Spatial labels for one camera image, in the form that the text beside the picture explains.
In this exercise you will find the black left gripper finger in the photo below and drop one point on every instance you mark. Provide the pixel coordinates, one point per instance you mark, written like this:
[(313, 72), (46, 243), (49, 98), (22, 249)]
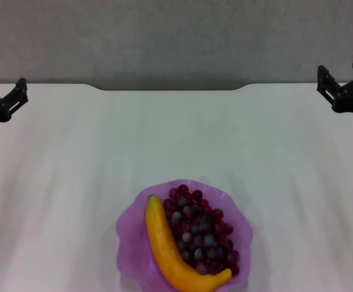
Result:
[(15, 97)]

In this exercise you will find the dark red grape bunch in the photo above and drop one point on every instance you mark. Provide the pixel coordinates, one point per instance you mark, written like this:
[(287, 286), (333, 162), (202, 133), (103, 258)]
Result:
[(200, 231)]

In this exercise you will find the yellow banana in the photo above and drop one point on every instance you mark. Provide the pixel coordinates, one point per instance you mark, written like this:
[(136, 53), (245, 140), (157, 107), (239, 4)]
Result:
[(161, 237)]

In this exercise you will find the purple wavy plastic plate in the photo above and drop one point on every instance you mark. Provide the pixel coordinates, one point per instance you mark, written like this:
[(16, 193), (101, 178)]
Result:
[(133, 243)]

